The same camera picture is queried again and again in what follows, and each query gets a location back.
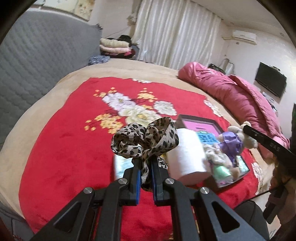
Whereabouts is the green floral tissue pack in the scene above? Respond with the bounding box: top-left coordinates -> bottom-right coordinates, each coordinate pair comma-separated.
212,165 -> 232,182

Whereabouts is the plush bear with purple dress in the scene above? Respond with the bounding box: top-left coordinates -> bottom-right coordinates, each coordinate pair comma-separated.
217,121 -> 258,180

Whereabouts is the white blue snack packet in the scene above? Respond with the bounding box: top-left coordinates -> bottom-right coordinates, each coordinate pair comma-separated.
113,154 -> 133,180

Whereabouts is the leopard print scarf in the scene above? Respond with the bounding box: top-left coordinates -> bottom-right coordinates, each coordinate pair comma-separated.
111,117 -> 179,191

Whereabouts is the person's hand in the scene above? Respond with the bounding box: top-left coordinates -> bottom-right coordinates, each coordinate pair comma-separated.
269,162 -> 295,225

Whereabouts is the white paper towel roll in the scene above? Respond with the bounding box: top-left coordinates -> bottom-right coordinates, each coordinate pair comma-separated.
166,128 -> 211,186

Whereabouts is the pink folded quilt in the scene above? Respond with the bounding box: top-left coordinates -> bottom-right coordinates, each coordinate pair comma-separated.
178,62 -> 290,149

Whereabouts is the red floral blanket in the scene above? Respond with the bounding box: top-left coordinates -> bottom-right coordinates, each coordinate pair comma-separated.
18,77 -> 265,241

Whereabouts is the pink and blue book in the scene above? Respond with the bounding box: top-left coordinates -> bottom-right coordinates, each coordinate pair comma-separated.
182,119 -> 223,145

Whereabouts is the dark tray box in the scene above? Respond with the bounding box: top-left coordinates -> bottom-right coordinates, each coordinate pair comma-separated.
176,114 -> 250,190

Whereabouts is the white air conditioner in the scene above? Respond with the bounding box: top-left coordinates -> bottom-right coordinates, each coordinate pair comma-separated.
232,30 -> 257,45

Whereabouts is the white curtain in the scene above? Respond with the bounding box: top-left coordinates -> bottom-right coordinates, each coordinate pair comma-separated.
132,1 -> 222,70

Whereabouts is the stack of folded clothes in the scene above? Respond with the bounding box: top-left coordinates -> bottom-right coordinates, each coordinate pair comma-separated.
99,35 -> 139,59

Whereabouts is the grey quilted headboard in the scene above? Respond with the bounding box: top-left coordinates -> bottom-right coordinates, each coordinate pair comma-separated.
1,9 -> 102,144

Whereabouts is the black wall television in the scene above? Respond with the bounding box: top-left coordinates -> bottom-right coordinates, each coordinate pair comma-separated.
255,62 -> 287,98

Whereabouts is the floral wall painting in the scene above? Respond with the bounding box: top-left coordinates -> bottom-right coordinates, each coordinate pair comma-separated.
34,0 -> 95,21

